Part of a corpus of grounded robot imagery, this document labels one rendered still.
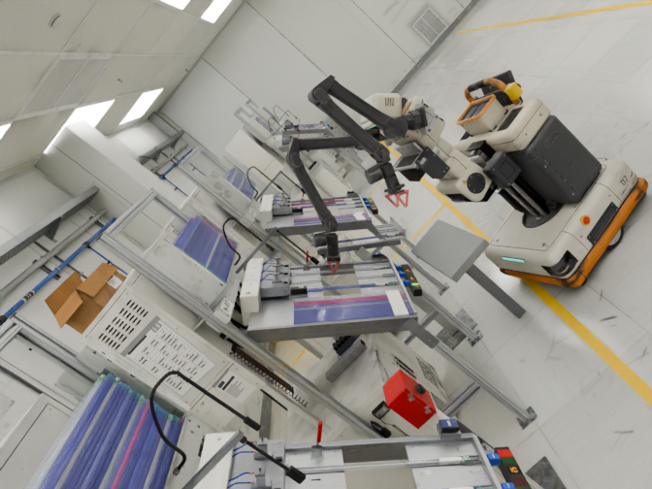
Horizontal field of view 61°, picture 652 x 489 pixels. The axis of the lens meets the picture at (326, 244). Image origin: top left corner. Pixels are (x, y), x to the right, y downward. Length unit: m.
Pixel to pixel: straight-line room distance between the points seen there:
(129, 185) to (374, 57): 5.76
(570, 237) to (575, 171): 0.32
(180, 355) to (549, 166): 1.89
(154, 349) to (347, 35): 8.38
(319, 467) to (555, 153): 1.90
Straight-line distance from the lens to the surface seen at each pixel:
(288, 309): 2.49
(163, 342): 2.39
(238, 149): 7.17
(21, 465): 1.52
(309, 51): 10.14
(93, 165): 5.82
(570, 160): 2.92
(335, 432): 2.59
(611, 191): 3.02
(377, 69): 10.25
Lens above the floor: 1.76
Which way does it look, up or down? 15 degrees down
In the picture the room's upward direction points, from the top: 51 degrees counter-clockwise
